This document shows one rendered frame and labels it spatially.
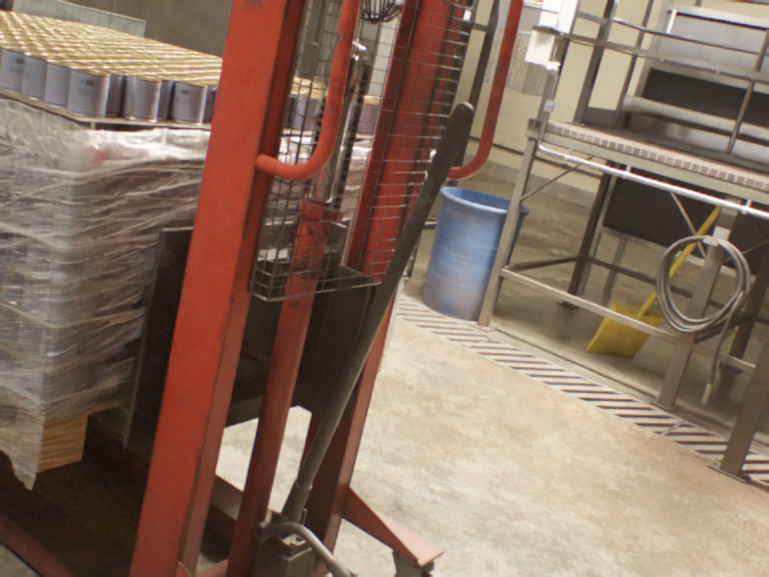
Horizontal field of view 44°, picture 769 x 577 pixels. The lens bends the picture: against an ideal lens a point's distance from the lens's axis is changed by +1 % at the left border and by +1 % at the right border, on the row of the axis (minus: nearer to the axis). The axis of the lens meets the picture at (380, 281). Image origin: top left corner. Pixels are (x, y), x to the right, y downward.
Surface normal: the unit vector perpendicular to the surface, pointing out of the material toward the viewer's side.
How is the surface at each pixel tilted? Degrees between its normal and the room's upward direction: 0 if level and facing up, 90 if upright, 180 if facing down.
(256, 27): 90
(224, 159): 90
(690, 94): 90
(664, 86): 90
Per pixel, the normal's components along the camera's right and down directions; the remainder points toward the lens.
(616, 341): 0.04, 0.73
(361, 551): 0.22, -0.94
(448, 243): -0.78, 0.04
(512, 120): -0.59, 0.09
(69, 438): 0.79, 0.30
